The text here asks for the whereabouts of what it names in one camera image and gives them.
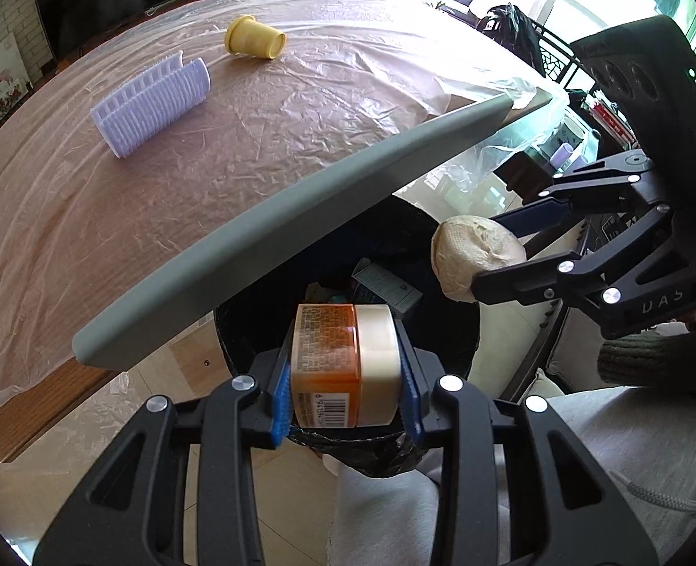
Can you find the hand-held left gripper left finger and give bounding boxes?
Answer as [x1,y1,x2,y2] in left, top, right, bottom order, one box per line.
[38,349,295,566]

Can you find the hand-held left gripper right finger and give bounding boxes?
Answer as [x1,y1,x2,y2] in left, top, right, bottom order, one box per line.
[392,324,661,566]

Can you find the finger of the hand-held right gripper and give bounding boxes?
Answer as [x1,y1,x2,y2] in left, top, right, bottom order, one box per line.
[492,150,658,237]
[471,203,679,322]

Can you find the beige round bun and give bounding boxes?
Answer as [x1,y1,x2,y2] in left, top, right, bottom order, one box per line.
[431,215,529,303]

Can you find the orange jar with cream lid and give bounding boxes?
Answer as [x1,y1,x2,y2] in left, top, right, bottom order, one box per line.
[289,303,405,430]

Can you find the black bin with bag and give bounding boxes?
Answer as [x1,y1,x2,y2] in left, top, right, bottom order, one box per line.
[212,194,481,478]

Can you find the person's right forearm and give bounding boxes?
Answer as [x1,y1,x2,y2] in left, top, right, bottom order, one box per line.
[597,330,696,396]

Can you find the cream cushioned seat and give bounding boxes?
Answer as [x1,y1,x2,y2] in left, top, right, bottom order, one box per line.
[481,230,590,393]

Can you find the red spine books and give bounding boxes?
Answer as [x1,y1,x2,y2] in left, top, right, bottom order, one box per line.
[587,91,638,148]

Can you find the dark wooden chair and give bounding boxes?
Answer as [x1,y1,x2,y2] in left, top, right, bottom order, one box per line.
[525,17,585,95]

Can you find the black backpack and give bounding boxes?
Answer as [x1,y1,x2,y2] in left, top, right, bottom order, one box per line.
[476,5,540,66]

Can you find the person's grey clothing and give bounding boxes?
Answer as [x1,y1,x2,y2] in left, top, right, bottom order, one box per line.
[324,386,696,566]

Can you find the lavender plastic hair roller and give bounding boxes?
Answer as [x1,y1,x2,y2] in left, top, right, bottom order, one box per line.
[90,52,212,159]

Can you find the yellow plastic cup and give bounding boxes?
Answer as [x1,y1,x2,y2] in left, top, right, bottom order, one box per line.
[224,15,287,61]

